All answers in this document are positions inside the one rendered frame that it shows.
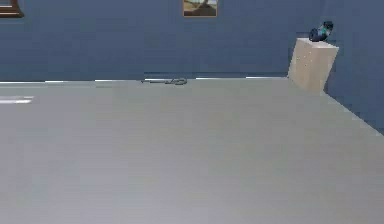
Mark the beige chest of drawers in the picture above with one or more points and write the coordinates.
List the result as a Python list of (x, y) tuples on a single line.
[(311, 65)]

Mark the dark blue alarm clock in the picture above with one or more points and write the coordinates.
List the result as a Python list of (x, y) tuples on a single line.
[(320, 32)]

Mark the dark brown framed picture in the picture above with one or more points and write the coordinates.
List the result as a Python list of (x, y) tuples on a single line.
[(10, 10)]

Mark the brown framed landscape picture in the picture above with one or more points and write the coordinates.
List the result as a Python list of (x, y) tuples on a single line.
[(200, 8)]

